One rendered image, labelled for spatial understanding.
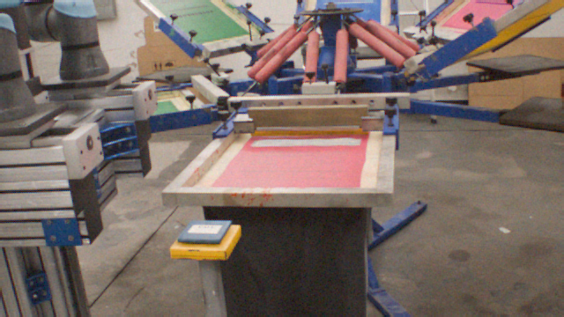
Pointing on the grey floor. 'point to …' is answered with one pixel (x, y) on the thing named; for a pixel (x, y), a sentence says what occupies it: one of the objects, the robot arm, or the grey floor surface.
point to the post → (210, 267)
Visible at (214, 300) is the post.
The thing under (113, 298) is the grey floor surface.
